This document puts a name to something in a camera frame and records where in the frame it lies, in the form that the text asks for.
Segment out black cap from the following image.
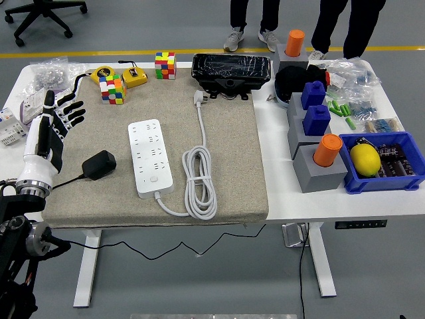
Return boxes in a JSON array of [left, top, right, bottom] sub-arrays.
[[274, 65, 311, 109]]

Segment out square yellow tape measure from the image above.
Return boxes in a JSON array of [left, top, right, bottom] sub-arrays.
[[118, 60, 149, 89]]

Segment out white table leg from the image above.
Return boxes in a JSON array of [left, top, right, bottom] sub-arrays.
[[72, 228, 102, 308], [307, 221, 338, 298]]

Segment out orange cylinder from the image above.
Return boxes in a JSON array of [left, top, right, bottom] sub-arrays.
[[312, 133, 343, 167], [286, 29, 305, 57]]

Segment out yellow lemon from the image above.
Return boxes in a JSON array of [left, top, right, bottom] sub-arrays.
[[349, 143, 381, 177]]

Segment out blue square peg block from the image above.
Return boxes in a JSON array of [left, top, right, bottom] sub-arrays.
[[301, 105, 331, 136], [300, 80, 327, 110]]

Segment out clear bag of resistors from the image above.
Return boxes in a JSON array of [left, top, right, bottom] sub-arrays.
[[363, 116, 404, 134]]

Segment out white power strip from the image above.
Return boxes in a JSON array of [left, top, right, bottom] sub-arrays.
[[127, 118, 175, 199]]

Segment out grey-brown fabric mat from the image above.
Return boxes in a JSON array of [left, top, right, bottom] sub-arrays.
[[41, 68, 269, 229]]

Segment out round yellow tape measure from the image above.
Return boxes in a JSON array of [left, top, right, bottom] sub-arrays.
[[73, 65, 114, 100]]

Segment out black fabric bundle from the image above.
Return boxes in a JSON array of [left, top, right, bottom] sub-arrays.
[[305, 64, 329, 90]]

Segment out purple plastic tray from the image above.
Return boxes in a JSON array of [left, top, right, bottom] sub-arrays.
[[19, 86, 72, 129]]

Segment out black floor cable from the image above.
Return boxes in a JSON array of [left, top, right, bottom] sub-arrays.
[[298, 223, 311, 319]]

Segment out silver box under table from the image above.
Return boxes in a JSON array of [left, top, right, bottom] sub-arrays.
[[282, 223, 309, 249]]

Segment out small clear bag blue parts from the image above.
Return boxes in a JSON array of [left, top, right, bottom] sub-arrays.
[[345, 96, 379, 120]]

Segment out blue plastic bin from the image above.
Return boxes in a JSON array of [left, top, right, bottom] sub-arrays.
[[338, 131, 425, 195]]

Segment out dark capacitor pile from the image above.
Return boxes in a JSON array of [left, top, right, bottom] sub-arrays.
[[377, 143, 418, 179]]

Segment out thin black adapter cord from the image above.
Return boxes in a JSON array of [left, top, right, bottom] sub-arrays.
[[49, 174, 266, 260]]

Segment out white power strip cord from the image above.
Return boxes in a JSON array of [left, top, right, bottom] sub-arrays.
[[154, 88, 218, 221]]

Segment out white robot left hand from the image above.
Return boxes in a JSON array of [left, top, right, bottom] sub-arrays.
[[15, 90, 86, 184]]

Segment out large clear component bag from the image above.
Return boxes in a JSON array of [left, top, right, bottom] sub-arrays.
[[327, 56, 381, 97]]

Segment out white circuit breaker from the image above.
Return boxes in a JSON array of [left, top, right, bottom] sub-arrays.
[[0, 106, 27, 148]]

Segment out clear bag of screws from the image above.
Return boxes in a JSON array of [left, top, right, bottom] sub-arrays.
[[29, 56, 70, 90]]

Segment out black table control panel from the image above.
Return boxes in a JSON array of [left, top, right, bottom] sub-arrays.
[[334, 219, 388, 230]]

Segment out black mounting bracket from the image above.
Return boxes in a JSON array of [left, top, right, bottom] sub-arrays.
[[198, 78, 254, 101]]

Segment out black office chair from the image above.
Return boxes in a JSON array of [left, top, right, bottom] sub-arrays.
[[3, 0, 89, 47]]

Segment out grey block with round hole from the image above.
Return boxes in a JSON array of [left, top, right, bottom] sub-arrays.
[[292, 143, 349, 194], [272, 43, 309, 72]]

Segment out black plastic-wrapped tray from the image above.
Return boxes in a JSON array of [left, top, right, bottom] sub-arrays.
[[191, 53, 272, 91]]

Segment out person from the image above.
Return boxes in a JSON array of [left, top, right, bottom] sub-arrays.
[[308, 0, 388, 60], [222, 0, 282, 53]]

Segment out black power adapter plug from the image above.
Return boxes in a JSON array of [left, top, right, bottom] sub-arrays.
[[81, 150, 118, 181]]

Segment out multicolour puzzle cube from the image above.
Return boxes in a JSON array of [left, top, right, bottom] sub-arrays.
[[98, 74, 128, 106], [154, 51, 177, 80]]

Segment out grey block with square hole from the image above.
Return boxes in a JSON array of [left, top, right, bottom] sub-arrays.
[[286, 114, 333, 160], [286, 92, 309, 126]]

